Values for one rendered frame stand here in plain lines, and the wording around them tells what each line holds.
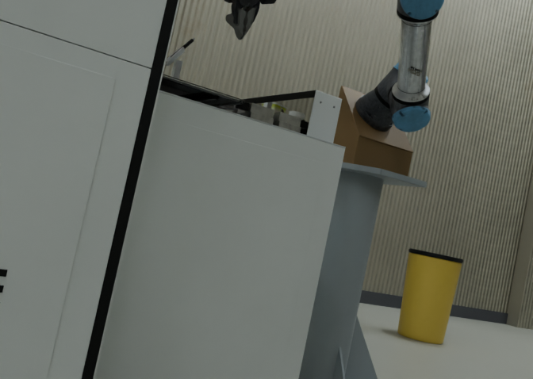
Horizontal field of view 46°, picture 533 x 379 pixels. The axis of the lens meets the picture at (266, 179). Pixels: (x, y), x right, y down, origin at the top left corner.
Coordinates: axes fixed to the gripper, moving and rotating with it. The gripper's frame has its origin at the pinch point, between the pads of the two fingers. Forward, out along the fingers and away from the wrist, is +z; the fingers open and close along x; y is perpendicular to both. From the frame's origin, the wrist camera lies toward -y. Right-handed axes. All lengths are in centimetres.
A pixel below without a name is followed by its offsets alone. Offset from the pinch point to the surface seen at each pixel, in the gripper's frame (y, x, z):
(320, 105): -21.8, -12.2, 13.9
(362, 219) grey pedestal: -28, -40, 58
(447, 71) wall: 167, -465, 141
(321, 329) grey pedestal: -36, -20, 91
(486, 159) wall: 111, -503, 227
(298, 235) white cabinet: -38, 7, 41
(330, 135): -26.3, -13.9, 21.6
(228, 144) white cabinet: -22.6, 21.9, 17.7
